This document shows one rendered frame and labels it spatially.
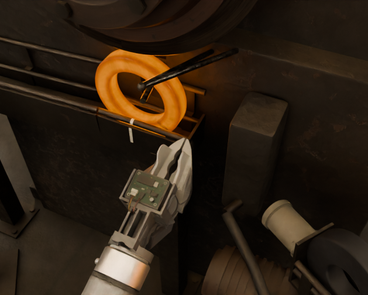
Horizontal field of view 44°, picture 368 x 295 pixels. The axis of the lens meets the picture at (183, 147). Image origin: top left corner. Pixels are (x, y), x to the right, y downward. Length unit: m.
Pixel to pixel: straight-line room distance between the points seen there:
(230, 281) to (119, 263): 0.29
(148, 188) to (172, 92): 0.20
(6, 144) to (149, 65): 1.20
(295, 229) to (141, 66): 0.38
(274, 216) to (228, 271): 0.17
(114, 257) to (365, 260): 0.34
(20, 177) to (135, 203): 1.15
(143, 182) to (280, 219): 0.24
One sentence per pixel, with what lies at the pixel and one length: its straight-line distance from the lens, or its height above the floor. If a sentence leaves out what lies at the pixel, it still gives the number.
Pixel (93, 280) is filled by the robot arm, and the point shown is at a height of 0.72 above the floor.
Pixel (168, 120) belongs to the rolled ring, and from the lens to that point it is 0.86.
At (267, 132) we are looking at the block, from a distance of 0.74.
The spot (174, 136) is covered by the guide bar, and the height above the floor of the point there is 0.71.
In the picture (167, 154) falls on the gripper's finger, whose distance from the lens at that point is 0.75.
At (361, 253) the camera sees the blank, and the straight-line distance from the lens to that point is 0.66.
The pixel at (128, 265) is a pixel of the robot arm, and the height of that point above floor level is 0.74.
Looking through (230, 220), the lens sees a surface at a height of 0.60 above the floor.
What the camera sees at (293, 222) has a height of 0.70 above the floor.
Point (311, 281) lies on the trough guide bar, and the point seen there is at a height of 0.68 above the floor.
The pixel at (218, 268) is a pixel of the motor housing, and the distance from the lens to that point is 0.90.
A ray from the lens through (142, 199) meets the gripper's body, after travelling 0.67.
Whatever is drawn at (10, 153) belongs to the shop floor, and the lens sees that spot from 1.89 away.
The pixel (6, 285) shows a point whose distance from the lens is 1.55.
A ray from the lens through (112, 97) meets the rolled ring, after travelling 0.90.
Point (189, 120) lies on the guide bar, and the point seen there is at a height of 0.70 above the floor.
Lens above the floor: 1.33
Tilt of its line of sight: 48 degrees down
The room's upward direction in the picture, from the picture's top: straight up
